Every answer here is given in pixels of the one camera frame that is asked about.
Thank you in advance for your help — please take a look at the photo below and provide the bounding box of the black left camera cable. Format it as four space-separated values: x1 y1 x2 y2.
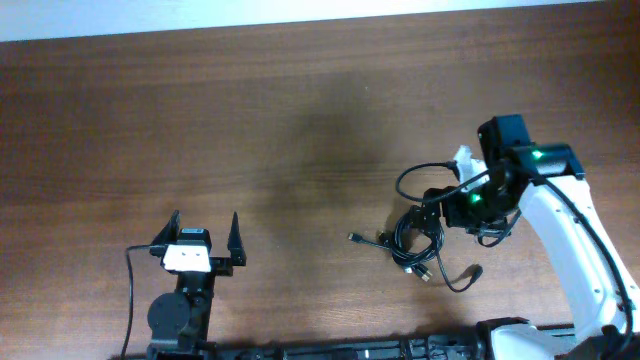
119 244 153 360

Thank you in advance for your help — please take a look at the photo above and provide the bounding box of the black camera cable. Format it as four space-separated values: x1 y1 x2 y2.
394 161 636 351
119 244 153 360

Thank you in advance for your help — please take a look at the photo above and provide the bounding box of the black right camera cable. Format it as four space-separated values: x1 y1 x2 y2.
394 161 636 351

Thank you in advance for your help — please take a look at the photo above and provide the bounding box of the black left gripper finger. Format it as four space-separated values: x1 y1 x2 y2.
227 213 246 266
151 210 180 246

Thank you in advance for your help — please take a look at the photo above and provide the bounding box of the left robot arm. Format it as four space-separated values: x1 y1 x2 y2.
146 211 247 359

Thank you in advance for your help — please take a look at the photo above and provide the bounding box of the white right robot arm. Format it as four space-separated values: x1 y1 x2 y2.
420 115 639 359

